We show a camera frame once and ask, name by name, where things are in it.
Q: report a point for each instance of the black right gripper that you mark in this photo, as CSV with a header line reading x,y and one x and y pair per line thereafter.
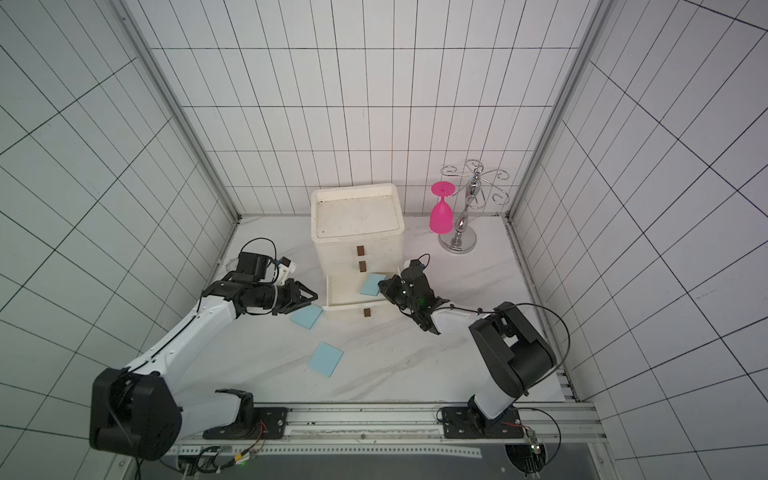
x,y
402,293

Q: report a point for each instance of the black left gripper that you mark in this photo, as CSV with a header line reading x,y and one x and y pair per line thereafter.
x,y
293,294

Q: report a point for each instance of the blue sticky note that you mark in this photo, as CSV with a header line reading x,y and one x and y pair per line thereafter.
x,y
307,317
325,359
370,286

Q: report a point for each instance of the white bottom pull-out drawer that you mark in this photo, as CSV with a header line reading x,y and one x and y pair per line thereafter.
x,y
343,297

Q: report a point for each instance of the white plastic drawer cabinet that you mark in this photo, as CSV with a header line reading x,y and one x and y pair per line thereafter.
x,y
358,229

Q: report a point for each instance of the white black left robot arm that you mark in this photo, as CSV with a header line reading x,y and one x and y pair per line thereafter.
x,y
134,410

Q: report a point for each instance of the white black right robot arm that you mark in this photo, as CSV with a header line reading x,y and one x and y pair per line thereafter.
x,y
515,354

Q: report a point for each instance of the pink wine glass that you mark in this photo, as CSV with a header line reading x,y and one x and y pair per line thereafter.
x,y
441,217

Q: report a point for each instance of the chrome glass holder stand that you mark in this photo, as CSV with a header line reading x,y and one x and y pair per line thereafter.
x,y
478,186

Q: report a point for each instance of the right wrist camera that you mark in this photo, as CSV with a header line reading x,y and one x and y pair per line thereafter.
x,y
416,265

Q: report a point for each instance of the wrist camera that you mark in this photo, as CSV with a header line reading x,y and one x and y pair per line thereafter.
x,y
253,268
416,265

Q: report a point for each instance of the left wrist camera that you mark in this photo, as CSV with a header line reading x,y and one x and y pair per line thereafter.
x,y
253,268

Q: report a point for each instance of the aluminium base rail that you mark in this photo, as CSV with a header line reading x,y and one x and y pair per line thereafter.
x,y
420,428

